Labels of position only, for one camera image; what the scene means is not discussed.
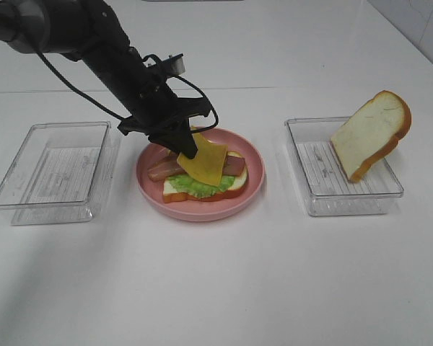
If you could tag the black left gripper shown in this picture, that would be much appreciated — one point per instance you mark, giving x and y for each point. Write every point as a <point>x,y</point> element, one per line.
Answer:
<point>157,111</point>

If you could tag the bacon strip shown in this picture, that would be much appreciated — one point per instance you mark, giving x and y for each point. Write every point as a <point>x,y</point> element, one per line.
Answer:
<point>165,167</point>
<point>234,164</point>

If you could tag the yellow cheese slice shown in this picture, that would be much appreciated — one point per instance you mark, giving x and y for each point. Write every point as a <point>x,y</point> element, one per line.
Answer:
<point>207,165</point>

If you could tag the green lettuce leaf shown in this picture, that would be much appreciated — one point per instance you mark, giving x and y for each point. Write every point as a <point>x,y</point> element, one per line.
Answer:
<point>191,186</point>

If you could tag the bread slice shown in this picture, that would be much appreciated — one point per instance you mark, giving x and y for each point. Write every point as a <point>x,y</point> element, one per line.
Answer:
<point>371,133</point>
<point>169,195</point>

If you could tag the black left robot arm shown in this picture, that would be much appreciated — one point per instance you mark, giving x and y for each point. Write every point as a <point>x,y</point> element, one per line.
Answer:
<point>89,31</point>

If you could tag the pink round plate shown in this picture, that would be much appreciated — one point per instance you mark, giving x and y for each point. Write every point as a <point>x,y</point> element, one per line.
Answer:
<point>197,211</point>

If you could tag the left clear plastic tray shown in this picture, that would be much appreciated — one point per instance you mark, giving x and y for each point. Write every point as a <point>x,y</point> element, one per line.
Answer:
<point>62,173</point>

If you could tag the clear plastic tray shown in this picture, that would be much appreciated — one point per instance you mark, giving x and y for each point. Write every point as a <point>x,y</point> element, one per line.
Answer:
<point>62,173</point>
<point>323,185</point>

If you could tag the right clear plastic tray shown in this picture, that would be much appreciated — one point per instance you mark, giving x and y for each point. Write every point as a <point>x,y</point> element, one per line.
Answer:
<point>323,185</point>

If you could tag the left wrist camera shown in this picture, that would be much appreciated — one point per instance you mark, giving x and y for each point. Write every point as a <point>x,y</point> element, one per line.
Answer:
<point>171,66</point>

